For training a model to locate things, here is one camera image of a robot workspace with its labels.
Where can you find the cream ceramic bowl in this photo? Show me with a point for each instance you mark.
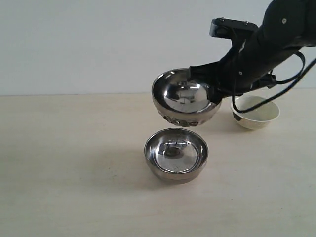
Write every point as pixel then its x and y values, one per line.
pixel 258 118

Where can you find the large plain steel bowl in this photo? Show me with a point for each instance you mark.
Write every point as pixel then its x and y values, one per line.
pixel 176 155

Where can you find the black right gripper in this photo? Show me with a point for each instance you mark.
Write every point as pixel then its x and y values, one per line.
pixel 252 56

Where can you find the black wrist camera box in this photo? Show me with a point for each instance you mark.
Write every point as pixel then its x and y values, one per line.
pixel 229 29

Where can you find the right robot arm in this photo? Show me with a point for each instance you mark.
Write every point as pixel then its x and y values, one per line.
pixel 288 26

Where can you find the patterned steel bowl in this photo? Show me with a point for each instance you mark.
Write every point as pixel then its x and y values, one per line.
pixel 182 102

